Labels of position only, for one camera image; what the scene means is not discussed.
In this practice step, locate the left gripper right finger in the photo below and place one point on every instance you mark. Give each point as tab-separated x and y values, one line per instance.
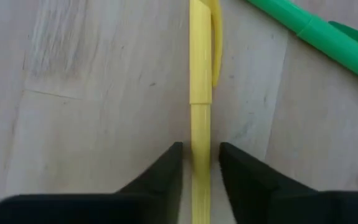
275	202

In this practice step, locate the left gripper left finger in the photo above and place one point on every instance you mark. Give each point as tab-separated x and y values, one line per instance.
135	208

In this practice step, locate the yellow slim pen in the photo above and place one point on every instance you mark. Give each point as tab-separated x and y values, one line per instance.
200	62

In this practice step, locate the green slim pen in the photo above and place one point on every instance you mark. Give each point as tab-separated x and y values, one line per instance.
322	34

